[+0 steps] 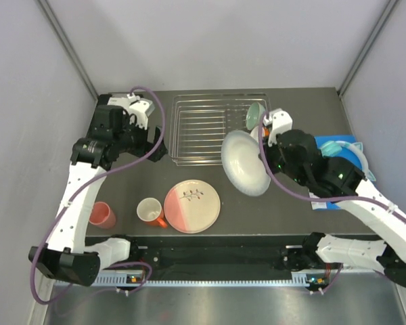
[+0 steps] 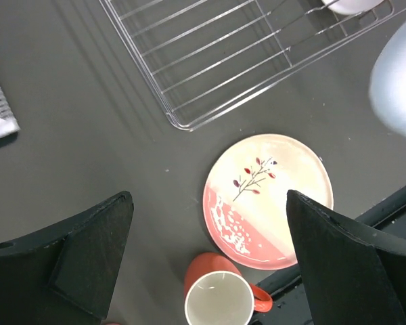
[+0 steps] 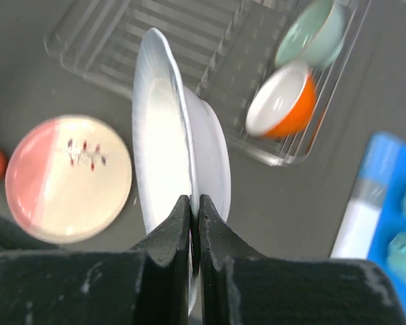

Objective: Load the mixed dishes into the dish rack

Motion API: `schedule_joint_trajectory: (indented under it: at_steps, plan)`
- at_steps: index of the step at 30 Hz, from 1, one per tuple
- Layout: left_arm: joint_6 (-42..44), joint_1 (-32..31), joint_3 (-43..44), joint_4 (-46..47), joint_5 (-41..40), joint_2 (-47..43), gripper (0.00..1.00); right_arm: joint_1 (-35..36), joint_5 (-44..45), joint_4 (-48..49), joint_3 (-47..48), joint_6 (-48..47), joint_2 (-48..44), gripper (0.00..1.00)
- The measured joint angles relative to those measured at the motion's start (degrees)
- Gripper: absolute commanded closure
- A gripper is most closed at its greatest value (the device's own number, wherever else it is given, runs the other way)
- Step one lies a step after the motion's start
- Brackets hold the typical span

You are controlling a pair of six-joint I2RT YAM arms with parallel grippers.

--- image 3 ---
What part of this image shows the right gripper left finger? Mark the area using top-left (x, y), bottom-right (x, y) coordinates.
top-left (0, 196), bottom-right (191, 324)

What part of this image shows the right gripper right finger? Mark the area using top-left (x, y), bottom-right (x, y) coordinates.
top-left (199, 195), bottom-right (406, 324)

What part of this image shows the pink cream floral plate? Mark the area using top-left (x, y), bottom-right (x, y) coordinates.
top-left (5, 115), bottom-right (133, 244)

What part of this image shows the white blue-rimmed plate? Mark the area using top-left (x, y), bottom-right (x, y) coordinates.
top-left (131, 27), bottom-right (232, 318)

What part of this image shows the small white bowl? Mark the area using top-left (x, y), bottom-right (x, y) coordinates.
top-left (245, 61), bottom-right (317, 139)

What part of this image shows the metal wire dish rack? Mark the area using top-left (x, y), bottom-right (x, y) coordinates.
top-left (44, 1), bottom-right (369, 166)

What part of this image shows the green ceramic bowl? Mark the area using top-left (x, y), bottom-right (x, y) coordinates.
top-left (274, 0), bottom-right (346, 70)

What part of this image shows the blue folder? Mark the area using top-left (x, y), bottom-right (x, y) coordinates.
top-left (330, 131), bottom-right (406, 268)

